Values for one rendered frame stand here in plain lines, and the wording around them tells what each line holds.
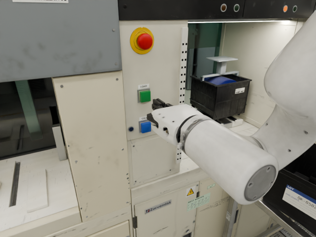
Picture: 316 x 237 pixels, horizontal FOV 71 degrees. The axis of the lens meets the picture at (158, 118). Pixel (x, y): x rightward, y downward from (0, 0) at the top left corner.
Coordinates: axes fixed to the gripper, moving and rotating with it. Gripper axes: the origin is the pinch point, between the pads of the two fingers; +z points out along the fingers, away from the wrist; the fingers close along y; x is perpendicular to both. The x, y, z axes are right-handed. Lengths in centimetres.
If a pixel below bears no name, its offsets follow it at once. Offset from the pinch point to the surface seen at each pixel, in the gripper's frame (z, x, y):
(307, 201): -21, -34, 44
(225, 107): 29, -21, 52
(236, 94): 29, -15, 57
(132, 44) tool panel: 9.6, 14.3, -2.7
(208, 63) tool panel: 81, -11, 81
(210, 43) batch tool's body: 59, 6, 63
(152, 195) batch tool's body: 9.0, -38.8, 1.9
